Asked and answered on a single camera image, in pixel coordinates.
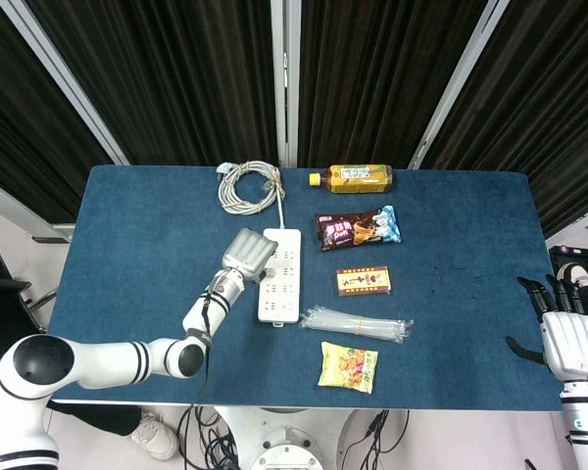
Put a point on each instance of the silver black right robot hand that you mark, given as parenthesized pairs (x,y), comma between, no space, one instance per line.
(571,345)

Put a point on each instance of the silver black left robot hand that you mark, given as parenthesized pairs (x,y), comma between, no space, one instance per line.
(247,252)

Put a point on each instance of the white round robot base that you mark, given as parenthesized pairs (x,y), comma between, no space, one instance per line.
(286,440)

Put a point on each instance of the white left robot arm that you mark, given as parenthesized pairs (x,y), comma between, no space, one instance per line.
(103,360)

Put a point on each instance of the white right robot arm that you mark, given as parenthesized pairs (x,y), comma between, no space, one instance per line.
(585,426)

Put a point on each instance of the white power strip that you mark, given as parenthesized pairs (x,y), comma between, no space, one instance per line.
(286,303)

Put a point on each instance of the dark board with coloured stickers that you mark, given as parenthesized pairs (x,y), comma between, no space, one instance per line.
(578,253)

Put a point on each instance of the blue velvet table cloth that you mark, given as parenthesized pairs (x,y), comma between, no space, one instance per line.
(142,274)

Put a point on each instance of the brown cone snack packet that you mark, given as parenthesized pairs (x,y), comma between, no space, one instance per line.
(353,230)

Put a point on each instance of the yellow and red small box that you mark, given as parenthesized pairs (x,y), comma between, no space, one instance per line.
(362,281)

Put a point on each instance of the bundle of clear wrapped straws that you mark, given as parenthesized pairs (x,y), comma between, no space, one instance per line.
(343,324)

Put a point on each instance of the tea bottle with yellow label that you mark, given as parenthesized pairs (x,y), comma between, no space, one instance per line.
(357,178)

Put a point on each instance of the green yellow biscuit bag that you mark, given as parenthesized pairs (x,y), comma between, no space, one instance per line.
(348,367)

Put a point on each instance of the black curtain panel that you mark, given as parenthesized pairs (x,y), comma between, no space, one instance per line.
(544,122)
(176,83)
(372,83)
(19,122)

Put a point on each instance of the white sneaker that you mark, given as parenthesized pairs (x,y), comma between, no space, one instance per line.
(154,436)

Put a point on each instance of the black trouser leg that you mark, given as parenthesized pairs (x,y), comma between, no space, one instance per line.
(98,418)

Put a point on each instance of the black office chair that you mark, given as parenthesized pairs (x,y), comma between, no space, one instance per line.
(0,289)

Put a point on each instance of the white upright frame post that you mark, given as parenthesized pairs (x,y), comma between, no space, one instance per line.
(285,83)

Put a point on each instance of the white slanted frame post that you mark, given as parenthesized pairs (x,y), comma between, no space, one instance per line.
(458,83)
(63,83)

